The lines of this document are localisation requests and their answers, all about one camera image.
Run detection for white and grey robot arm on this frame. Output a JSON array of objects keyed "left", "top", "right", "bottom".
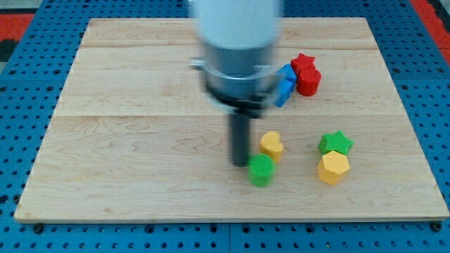
[{"left": 189, "top": 0, "right": 283, "bottom": 118}]

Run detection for red star block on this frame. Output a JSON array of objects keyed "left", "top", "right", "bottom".
[{"left": 290, "top": 53, "right": 316, "bottom": 75}]

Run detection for green star block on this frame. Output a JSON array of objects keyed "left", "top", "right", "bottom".
[{"left": 318, "top": 130, "right": 354, "bottom": 155}]

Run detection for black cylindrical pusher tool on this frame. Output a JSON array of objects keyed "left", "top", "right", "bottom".
[{"left": 229, "top": 112, "right": 250, "bottom": 167}]

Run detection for yellow heart block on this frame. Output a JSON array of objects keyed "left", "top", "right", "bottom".
[{"left": 259, "top": 131, "right": 284, "bottom": 163}]

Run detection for green cylinder block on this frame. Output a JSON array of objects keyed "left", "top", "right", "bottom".
[{"left": 247, "top": 153, "right": 276, "bottom": 187}]

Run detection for blue angular block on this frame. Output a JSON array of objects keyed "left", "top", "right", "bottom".
[{"left": 274, "top": 63, "right": 297, "bottom": 108}]

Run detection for light wooden board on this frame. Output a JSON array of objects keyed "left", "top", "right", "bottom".
[{"left": 14, "top": 18, "right": 449, "bottom": 223}]

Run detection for red cylinder block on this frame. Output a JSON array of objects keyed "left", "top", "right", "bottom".
[{"left": 296, "top": 67, "right": 322, "bottom": 96}]

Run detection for yellow hexagon block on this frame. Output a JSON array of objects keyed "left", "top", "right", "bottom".
[{"left": 317, "top": 151, "right": 350, "bottom": 186}]

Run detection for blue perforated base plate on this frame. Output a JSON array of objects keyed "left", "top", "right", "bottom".
[{"left": 1, "top": 0, "right": 449, "bottom": 252}]

